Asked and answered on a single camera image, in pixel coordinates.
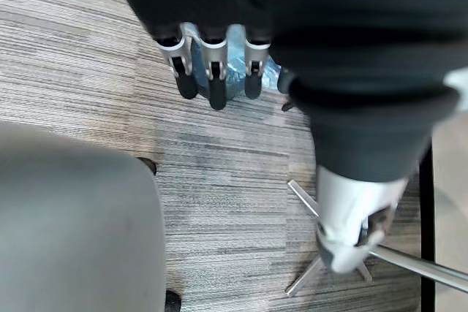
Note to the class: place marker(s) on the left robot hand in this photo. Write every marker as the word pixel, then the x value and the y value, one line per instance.
pixel 329 34

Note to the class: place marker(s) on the small bin with blue bag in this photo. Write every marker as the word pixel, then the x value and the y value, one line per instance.
pixel 235 71

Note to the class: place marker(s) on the beige cabinet with black edge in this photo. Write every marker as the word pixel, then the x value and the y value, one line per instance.
pixel 451 198

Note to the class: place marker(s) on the chrome star table base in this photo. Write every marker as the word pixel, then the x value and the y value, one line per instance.
pixel 420 266

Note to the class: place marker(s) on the dark seat foot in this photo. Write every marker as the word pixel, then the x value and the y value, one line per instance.
pixel 172 301

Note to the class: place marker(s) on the grey upholstered seat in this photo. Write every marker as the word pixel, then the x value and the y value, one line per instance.
pixel 73 217

